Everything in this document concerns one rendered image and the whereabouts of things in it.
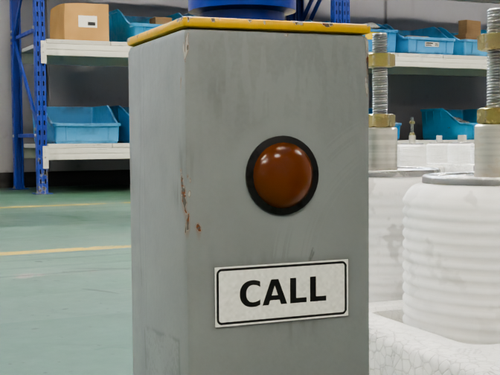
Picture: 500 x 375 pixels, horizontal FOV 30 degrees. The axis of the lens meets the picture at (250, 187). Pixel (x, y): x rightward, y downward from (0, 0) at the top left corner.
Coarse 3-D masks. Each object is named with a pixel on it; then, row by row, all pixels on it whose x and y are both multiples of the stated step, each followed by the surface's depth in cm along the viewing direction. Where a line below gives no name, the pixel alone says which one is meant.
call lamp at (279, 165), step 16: (288, 144) 32; (272, 160) 31; (288, 160) 31; (304, 160) 32; (256, 176) 31; (272, 176) 31; (288, 176) 31; (304, 176) 32; (272, 192) 31; (288, 192) 31; (304, 192) 32
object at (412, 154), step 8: (400, 144) 309; (408, 144) 306; (416, 144) 305; (424, 144) 308; (400, 152) 307; (408, 152) 305; (416, 152) 305; (424, 152) 306; (400, 160) 307; (408, 160) 305; (416, 160) 305; (424, 160) 306
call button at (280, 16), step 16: (192, 0) 34; (208, 0) 33; (224, 0) 33; (240, 0) 33; (256, 0) 33; (272, 0) 33; (288, 0) 34; (208, 16) 34; (224, 16) 33; (240, 16) 33; (256, 16) 33; (272, 16) 34
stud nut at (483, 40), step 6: (480, 36) 48; (486, 36) 47; (492, 36) 47; (498, 36) 47; (480, 42) 48; (486, 42) 47; (492, 42) 47; (498, 42) 47; (480, 48) 48; (486, 48) 48; (492, 48) 47; (498, 48) 47
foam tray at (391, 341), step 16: (384, 304) 53; (400, 304) 53; (384, 320) 48; (400, 320) 53; (384, 336) 45; (400, 336) 44; (416, 336) 44; (432, 336) 44; (384, 352) 44; (400, 352) 43; (416, 352) 42; (432, 352) 41; (448, 352) 41; (464, 352) 41; (480, 352) 41; (496, 352) 41; (384, 368) 44; (400, 368) 43; (416, 368) 42; (432, 368) 41; (448, 368) 40; (464, 368) 39; (480, 368) 38; (496, 368) 38
